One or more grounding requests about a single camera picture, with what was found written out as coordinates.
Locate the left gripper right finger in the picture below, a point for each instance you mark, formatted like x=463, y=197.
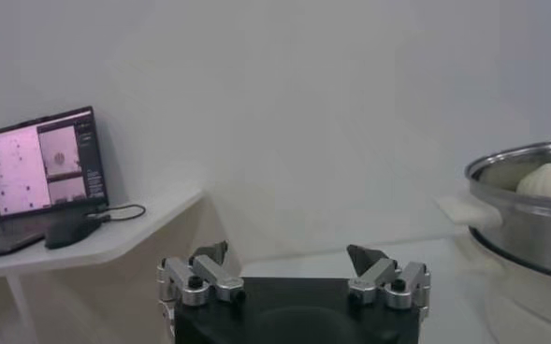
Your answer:
x=378, y=273

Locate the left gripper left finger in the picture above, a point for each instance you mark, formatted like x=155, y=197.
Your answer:
x=209, y=273

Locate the white steamed baozi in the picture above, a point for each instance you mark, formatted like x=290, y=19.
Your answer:
x=548, y=180

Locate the perforated steel steamer basket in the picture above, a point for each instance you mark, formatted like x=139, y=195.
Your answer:
x=527, y=233

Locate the white side table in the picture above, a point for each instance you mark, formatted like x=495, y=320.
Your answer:
x=139, y=224

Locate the black computer mouse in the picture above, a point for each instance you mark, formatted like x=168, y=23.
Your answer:
x=69, y=231

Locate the black open laptop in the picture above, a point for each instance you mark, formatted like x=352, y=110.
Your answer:
x=41, y=168

